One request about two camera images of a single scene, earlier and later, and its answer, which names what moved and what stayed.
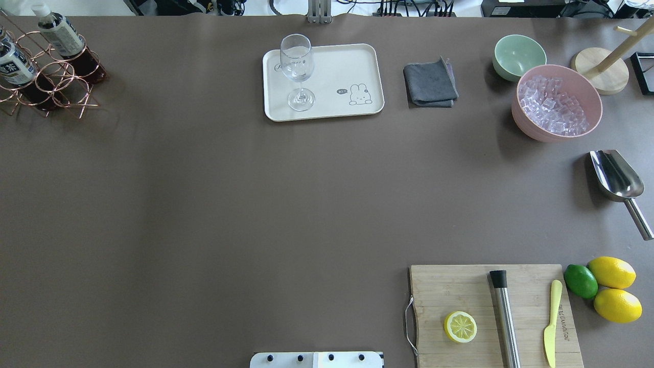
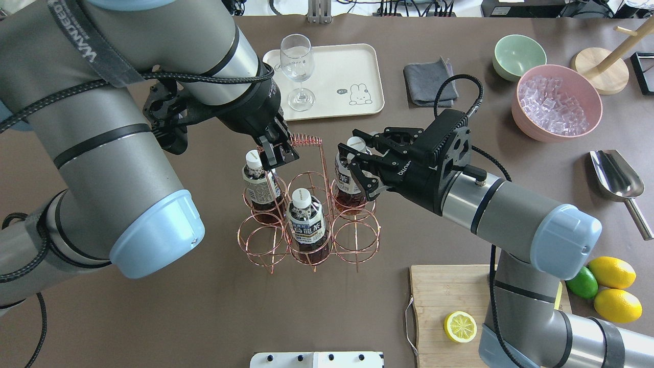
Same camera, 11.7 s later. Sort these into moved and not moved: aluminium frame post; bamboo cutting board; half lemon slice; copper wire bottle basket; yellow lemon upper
Moved: copper wire bottle basket
Not moved: yellow lemon upper; aluminium frame post; bamboo cutting board; half lemon slice
